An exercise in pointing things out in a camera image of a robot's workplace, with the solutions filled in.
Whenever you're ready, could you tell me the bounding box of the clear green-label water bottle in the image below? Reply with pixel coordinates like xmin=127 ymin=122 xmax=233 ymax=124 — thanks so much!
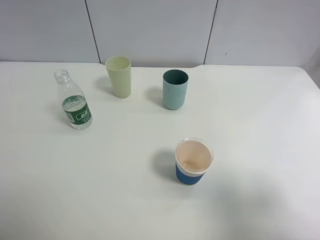
xmin=54 ymin=69 xmax=93 ymax=130

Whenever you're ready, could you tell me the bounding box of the pale yellow plastic cup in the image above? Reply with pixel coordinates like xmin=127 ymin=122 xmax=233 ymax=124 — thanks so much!
xmin=105 ymin=56 xmax=131 ymax=99

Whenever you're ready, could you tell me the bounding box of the blue-sleeved paper cup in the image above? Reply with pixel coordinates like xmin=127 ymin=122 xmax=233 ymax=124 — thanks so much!
xmin=175 ymin=137 xmax=214 ymax=186

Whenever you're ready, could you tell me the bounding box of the teal plastic cup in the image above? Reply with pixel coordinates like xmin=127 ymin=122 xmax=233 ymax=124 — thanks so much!
xmin=162 ymin=69 xmax=189 ymax=110

